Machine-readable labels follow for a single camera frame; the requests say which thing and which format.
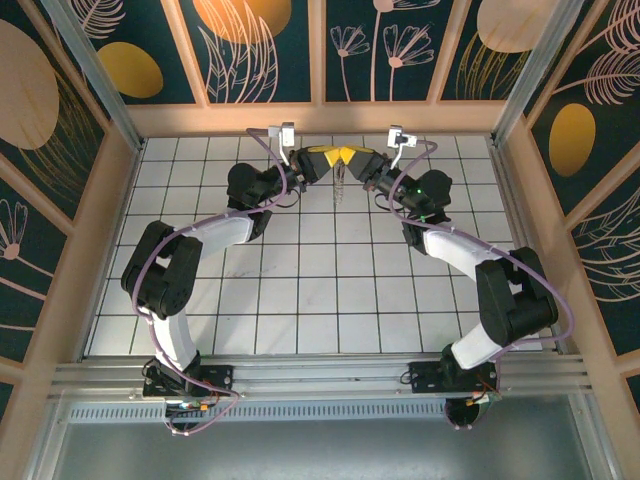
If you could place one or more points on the aluminium corner post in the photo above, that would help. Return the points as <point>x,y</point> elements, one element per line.
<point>92,65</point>
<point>537,65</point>

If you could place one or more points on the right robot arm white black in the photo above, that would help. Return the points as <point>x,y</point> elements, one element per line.
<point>460,247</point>

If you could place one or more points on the right aluminium corner post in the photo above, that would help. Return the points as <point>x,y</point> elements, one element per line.
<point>537,65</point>

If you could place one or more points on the aluminium front rail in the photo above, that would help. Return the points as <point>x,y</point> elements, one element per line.
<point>320,372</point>

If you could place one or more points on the clear plastic zip bag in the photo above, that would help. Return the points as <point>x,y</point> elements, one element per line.
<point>340,187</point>

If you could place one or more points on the grey metal sheet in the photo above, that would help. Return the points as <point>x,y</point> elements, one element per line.
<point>320,450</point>

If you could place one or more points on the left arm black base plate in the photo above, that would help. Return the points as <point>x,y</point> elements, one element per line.
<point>220,376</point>

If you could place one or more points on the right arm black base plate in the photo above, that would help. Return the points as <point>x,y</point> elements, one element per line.
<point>425,376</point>

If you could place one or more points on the perforated metal strip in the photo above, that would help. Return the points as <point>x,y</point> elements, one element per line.
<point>320,412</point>

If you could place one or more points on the left aluminium corner post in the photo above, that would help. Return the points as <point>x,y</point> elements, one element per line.
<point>92,65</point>

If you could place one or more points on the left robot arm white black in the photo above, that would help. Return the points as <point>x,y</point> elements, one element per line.
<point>220,232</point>

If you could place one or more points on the right aluminium side rail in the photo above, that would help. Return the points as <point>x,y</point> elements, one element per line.
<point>509,195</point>

